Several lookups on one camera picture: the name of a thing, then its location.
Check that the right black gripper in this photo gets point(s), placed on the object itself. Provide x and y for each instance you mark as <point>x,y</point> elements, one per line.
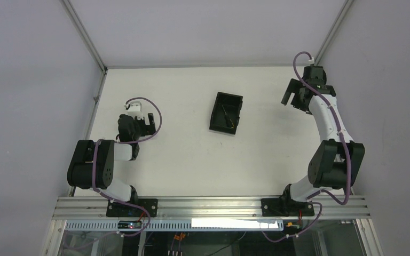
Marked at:
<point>297,94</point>

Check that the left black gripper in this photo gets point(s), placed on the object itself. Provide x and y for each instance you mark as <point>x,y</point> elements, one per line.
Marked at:
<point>145,127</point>

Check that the black yellow screwdriver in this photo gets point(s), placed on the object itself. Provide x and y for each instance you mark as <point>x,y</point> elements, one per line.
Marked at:
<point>229,122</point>

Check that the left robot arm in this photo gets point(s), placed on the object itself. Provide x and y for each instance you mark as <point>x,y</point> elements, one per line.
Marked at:
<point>92,164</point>

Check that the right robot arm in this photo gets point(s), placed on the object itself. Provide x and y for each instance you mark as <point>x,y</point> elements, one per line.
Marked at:
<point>334,166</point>

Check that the small green circuit board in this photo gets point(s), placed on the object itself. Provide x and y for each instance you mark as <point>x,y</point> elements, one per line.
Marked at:
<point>124,225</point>

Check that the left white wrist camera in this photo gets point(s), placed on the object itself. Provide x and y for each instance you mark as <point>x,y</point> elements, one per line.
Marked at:
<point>134,109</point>

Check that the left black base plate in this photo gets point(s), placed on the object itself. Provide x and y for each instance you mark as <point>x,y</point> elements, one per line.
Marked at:
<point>124,211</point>

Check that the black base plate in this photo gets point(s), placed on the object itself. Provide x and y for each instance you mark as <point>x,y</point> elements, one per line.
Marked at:
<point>124,211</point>
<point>278,207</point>

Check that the aluminium frame rail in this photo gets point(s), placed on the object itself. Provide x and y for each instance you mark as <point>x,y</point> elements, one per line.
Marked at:
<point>235,207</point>

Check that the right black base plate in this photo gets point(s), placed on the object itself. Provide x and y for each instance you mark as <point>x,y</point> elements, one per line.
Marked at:
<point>278,207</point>

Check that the white slotted cable duct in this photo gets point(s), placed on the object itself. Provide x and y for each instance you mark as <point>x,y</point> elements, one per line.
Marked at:
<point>195,224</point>

